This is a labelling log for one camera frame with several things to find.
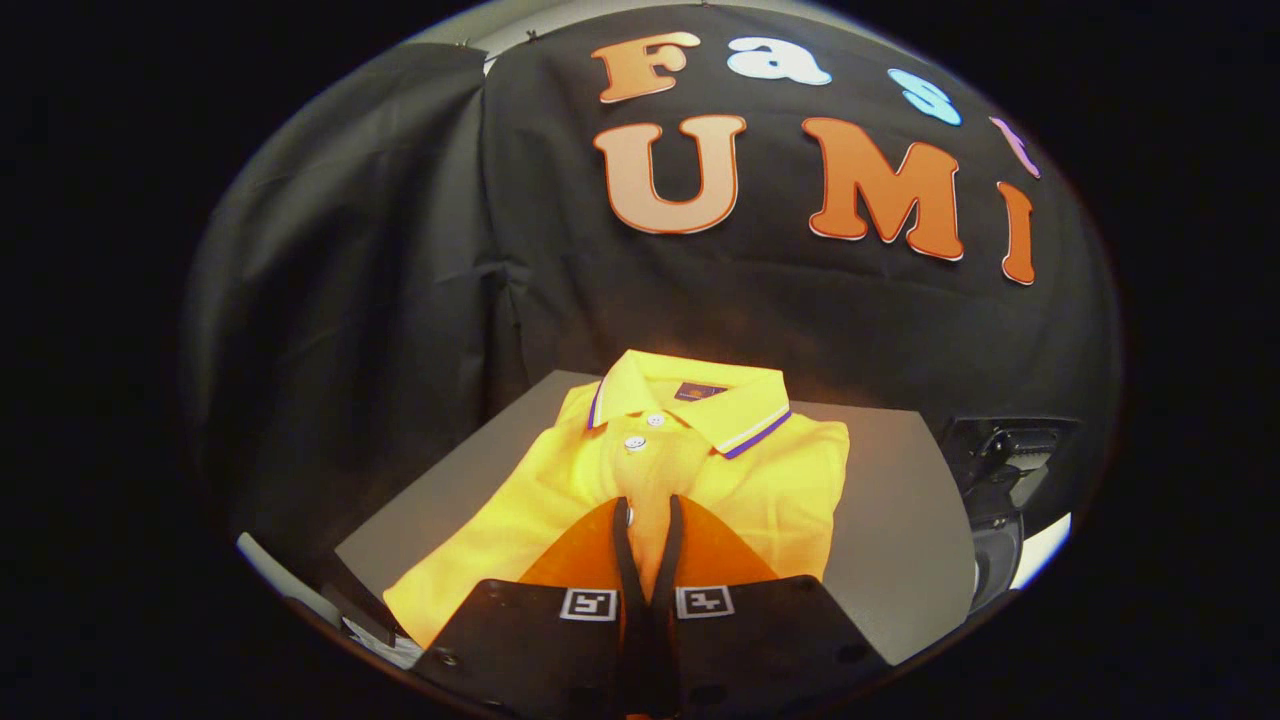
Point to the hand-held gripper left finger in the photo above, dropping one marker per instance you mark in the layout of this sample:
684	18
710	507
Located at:
520	650

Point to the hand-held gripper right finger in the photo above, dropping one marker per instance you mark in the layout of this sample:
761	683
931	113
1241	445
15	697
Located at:
780	650

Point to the orange-yellow polo shirt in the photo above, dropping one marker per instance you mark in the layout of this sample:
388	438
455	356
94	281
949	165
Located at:
780	480

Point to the dark glass washing machine lid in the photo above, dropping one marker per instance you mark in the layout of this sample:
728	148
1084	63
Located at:
1010	450

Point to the grey cabinet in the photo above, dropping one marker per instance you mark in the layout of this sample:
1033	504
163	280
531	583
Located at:
900	520

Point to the white side table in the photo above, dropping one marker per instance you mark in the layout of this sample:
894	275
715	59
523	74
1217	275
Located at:
1045	550

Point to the black backdrop cloth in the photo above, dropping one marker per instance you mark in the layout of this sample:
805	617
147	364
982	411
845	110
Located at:
400	250

